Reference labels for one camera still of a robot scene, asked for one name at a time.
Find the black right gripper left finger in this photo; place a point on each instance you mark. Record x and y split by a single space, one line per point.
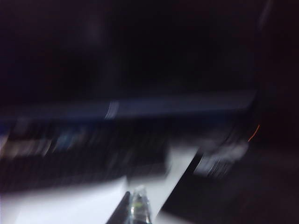
122 207

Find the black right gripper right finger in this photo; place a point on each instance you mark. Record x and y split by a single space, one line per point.
140 205

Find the white wrinkled paper sheet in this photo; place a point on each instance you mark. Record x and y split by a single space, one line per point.
70 205

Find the black computer keyboard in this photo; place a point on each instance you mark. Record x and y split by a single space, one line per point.
93 158

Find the black mouse pad with label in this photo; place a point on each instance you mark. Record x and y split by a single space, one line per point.
233 198

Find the large black monitor silver bezel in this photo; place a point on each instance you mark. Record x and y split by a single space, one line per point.
140 46

